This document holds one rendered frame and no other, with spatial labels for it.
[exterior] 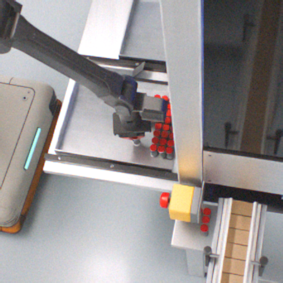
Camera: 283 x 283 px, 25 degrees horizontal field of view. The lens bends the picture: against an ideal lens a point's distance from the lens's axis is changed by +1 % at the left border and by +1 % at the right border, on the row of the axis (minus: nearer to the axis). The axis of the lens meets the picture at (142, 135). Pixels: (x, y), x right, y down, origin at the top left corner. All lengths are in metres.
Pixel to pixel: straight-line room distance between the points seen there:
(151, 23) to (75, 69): 0.63
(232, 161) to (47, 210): 1.41
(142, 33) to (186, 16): 1.00
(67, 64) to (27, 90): 1.27
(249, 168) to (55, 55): 0.51
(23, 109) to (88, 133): 0.83
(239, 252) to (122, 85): 0.51
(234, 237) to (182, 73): 0.62
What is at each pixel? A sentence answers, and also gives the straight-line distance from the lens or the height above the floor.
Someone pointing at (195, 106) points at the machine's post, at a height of 1.41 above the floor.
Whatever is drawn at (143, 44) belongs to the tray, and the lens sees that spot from 1.96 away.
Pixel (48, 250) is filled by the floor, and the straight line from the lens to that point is 2.66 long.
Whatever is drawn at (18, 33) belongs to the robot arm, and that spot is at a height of 1.45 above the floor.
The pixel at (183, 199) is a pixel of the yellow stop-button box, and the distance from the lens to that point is 1.56.
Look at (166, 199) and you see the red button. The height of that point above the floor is 1.01.
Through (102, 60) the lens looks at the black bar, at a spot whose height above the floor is 0.90.
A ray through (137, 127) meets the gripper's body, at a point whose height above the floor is 1.02.
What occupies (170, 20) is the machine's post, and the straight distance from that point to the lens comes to 1.00.
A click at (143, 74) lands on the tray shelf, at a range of 1.90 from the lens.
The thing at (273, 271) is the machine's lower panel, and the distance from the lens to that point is 2.29.
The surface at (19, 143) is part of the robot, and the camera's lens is 2.55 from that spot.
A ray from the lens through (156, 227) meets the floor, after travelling 2.62.
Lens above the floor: 2.49
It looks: 63 degrees down
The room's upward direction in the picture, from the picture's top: 12 degrees counter-clockwise
